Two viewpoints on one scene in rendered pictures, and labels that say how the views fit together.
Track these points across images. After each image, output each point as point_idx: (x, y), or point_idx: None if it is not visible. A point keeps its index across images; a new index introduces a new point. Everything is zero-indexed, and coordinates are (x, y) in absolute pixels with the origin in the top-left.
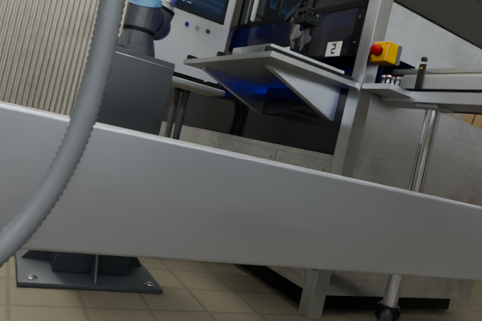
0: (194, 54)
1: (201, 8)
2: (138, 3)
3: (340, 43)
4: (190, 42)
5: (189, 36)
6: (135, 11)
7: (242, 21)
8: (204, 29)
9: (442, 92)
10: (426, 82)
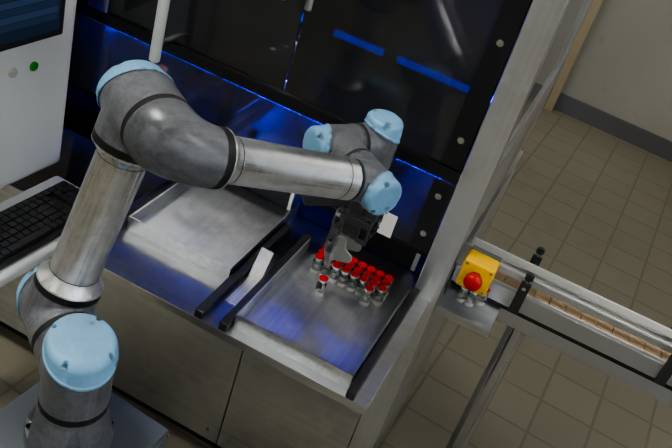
0: (14, 126)
1: (16, 28)
2: (86, 389)
3: (392, 218)
4: (3, 109)
5: (0, 98)
6: (81, 401)
7: (96, 0)
8: (27, 64)
9: (549, 332)
10: (527, 307)
